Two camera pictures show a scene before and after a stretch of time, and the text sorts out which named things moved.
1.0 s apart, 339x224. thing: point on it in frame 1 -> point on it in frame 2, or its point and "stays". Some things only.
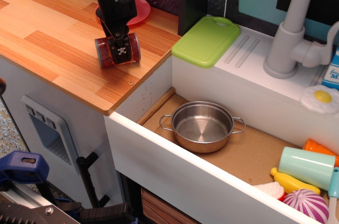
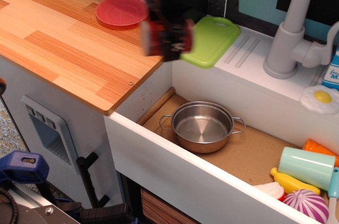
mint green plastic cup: x=312 y=168 stays
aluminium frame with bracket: x=21 y=204 stays
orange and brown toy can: x=104 y=53 -> x=151 y=33
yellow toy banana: x=290 y=184 stays
